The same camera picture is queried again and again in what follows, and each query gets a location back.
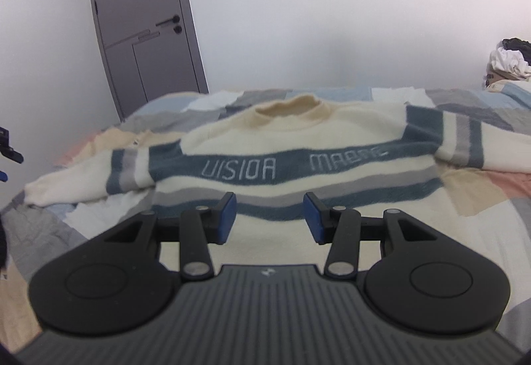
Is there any cardboard box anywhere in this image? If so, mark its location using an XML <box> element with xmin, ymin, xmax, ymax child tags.
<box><xmin>482</xmin><ymin>72</ymin><xmax>531</xmax><ymax>90</ymax></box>

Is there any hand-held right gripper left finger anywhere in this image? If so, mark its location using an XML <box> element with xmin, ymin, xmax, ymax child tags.
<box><xmin>104</xmin><ymin>191</ymin><xmax>238</xmax><ymax>281</ymax></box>

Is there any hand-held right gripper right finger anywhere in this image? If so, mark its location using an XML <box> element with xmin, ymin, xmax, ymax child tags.
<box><xmin>303</xmin><ymin>191</ymin><xmax>438</xmax><ymax>279</ymax></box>

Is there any white crumpled cloth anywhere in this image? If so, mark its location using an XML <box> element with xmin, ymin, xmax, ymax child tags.
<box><xmin>489</xmin><ymin>47</ymin><xmax>531</xmax><ymax>79</ymax></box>

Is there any patchwork bed blanket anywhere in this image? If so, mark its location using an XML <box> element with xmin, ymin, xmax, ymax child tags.
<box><xmin>0</xmin><ymin>85</ymin><xmax>531</xmax><ymax>278</ymax></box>

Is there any cream striped sweater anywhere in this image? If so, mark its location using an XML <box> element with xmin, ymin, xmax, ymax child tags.
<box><xmin>25</xmin><ymin>94</ymin><xmax>531</xmax><ymax>266</ymax></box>

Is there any black crumpled cloth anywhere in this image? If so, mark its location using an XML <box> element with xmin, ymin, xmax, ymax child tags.
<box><xmin>500</xmin><ymin>38</ymin><xmax>531</xmax><ymax>67</ymax></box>

